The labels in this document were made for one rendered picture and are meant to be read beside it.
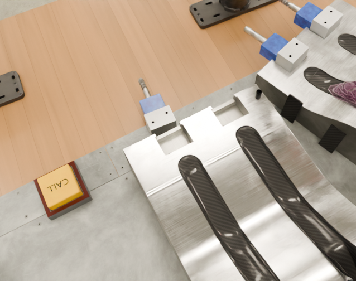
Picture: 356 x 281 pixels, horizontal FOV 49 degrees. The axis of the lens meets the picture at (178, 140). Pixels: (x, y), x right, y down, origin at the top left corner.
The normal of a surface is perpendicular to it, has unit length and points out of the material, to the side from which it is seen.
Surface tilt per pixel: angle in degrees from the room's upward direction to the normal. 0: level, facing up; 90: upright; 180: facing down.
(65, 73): 0
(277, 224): 22
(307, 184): 4
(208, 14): 0
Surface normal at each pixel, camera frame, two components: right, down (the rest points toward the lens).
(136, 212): -0.05, -0.44
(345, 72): -0.25, -0.59
